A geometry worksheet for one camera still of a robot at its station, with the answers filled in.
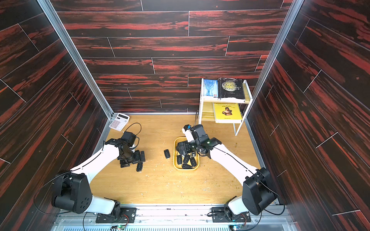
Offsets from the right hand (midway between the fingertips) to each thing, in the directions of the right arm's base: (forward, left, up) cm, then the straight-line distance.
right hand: (186, 143), depth 84 cm
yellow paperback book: (+23, -28, +4) cm, 37 cm away
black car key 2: (-10, +30, -14) cm, 34 cm away
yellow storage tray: (-4, -2, -15) cm, 16 cm away
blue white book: (+30, -14, +19) cm, 38 cm away
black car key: (+1, +13, -14) cm, 19 cm away
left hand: (-8, +28, -8) cm, 30 cm away
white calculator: (+26, +54, -12) cm, 61 cm away
